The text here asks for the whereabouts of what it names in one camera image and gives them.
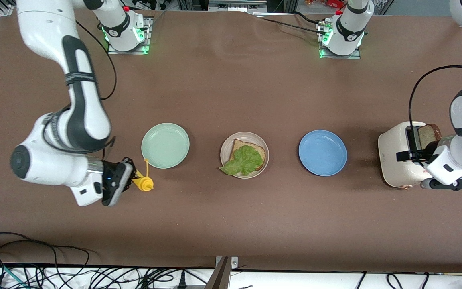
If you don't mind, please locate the yellow mustard squeeze bottle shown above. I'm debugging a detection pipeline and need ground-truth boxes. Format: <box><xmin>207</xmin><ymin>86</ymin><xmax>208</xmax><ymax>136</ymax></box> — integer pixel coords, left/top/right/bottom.
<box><xmin>132</xmin><ymin>159</ymin><xmax>154</xmax><ymax>192</ymax></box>

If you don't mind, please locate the green lettuce leaf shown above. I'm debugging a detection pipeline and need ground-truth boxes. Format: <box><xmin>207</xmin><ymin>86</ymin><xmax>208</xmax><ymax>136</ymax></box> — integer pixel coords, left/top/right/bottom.
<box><xmin>219</xmin><ymin>145</ymin><xmax>263</xmax><ymax>176</ymax></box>

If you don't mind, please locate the brown bread slice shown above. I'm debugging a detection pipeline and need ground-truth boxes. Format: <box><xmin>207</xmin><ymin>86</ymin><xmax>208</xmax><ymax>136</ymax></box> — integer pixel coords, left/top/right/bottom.
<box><xmin>417</xmin><ymin>123</ymin><xmax>442</xmax><ymax>150</ymax></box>
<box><xmin>231</xmin><ymin>139</ymin><xmax>266</xmax><ymax>171</ymax></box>

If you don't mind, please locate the light green plate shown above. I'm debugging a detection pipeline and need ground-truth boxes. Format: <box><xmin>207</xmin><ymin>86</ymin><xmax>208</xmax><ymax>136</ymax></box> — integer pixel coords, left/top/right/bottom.
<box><xmin>141</xmin><ymin>122</ymin><xmax>190</xmax><ymax>169</ymax></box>

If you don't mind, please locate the blue plate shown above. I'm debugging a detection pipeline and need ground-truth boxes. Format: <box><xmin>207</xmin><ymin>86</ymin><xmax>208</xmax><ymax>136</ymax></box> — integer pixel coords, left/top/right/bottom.
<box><xmin>298</xmin><ymin>129</ymin><xmax>348</xmax><ymax>177</ymax></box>

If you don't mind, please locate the beige plate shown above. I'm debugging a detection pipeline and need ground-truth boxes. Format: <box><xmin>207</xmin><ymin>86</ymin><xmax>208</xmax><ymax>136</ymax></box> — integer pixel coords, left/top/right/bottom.
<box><xmin>220</xmin><ymin>132</ymin><xmax>270</xmax><ymax>179</ymax></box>

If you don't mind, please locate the white toaster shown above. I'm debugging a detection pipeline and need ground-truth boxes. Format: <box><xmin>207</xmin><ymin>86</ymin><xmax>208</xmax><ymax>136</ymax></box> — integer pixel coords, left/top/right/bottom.
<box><xmin>378</xmin><ymin>121</ymin><xmax>442</xmax><ymax>190</ymax></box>

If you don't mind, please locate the red packaged item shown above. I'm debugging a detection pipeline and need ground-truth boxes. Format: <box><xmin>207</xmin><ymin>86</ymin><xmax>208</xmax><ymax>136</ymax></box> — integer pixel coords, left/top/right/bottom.
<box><xmin>305</xmin><ymin>0</ymin><xmax>346</xmax><ymax>9</ymax></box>

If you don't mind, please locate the grey metal box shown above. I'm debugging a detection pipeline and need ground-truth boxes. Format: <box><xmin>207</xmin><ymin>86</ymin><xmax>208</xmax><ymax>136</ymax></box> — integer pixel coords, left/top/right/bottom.
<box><xmin>208</xmin><ymin>0</ymin><xmax>268</xmax><ymax>12</ymax></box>

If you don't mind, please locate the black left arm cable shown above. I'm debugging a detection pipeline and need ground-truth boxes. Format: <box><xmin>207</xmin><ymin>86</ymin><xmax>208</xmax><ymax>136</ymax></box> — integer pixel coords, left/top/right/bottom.
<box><xmin>409</xmin><ymin>65</ymin><xmax>462</xmax><ymax>169</ymax></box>

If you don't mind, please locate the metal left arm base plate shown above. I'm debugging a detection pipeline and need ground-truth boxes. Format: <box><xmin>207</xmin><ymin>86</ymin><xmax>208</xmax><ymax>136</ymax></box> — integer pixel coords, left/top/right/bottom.
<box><xmin>317</xmin><ymin>19</ymin><xmax>362</xmax><ymax>60</ymax></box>

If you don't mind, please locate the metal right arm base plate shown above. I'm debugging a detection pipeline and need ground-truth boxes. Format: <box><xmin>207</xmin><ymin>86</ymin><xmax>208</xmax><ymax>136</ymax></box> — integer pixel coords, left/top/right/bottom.
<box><xmin>107</xmin><ymin>16</ymin><xmax>152</xmax><ymax>55</ymax></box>

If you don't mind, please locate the metal table bracket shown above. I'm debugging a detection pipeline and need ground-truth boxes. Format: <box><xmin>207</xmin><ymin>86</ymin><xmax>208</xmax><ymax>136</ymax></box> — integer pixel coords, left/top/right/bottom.
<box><xmin>205</xmin><ymin>256</ymin><xmax>239</xmax><ymax>289</ymax></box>

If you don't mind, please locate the black base cable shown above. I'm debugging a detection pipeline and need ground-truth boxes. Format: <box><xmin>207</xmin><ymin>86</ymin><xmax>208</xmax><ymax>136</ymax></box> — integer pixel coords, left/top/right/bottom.
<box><xmin>251</xmin><ymin>11</ymin><xmax>330</xmax><ymax>37</ymax></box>

